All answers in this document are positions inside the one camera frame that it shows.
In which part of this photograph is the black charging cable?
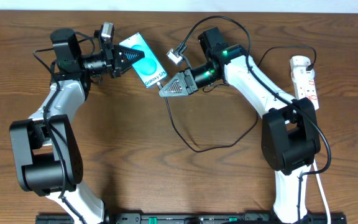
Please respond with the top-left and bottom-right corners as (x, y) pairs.
(155, 45), (317, 154)

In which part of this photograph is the blue screen Galaxy smartphone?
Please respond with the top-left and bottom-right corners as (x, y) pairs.
(119, 33), (167, 88)

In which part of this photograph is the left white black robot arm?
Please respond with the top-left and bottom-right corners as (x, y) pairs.
(9, 27), (144, 223)

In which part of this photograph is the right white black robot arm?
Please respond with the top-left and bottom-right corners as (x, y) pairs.
(159, 27), (321, 223)

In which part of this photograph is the white USB charger adapter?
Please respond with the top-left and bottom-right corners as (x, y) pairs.
(291, 66), (315, 83)

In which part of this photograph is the white power strip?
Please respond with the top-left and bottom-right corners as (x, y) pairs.
(290, 55), (319, 110)

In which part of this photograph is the black mounting rail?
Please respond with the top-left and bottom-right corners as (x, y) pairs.
(35, 212), (347, 224)

